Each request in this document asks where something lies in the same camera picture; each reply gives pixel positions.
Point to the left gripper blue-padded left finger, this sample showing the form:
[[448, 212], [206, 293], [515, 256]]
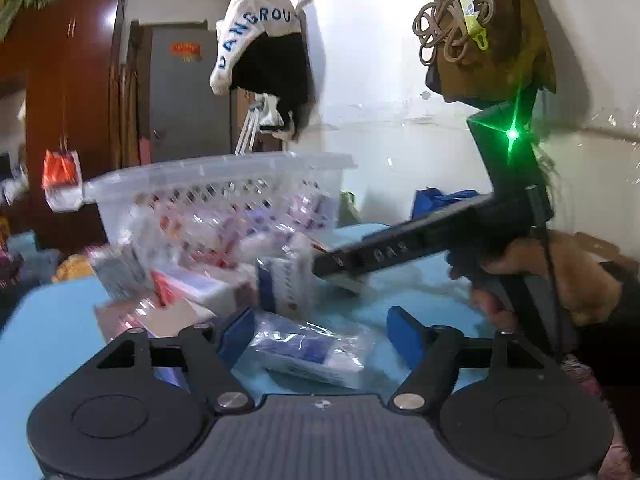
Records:
[[210, 351]]

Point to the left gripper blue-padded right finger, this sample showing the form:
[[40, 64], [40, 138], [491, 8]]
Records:
[[430, 353]]

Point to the blue white packet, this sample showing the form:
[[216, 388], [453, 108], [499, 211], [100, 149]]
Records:
[[312, 352]]

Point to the blue white box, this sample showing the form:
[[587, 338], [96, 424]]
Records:
[[286, 286]]

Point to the person's right hand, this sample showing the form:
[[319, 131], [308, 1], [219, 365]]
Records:
[[503, 287]]

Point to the red white flat box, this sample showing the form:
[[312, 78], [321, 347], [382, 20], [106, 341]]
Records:
[[173, 283]]

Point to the blue shopping bag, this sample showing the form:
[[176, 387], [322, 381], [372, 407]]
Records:
[[432, 202]]

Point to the clear plastic basket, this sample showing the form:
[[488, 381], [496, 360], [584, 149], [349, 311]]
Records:
[[200, 210]]

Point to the brown hanging bag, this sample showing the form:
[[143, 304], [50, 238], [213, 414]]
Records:
[[518, 56]]

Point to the orange white plastic bag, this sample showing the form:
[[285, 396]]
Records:
[[61, 181]]

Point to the grey metal door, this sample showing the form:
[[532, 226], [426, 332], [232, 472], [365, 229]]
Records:
[[178, 115]]

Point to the black hanging garment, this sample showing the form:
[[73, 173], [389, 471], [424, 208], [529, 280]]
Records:
[[277, 66]]

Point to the dark red wooden wardrobe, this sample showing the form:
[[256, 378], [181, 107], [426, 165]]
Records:
[[66, 57]]

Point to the white bag with blue letters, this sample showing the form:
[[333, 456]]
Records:
[[243, 23]]

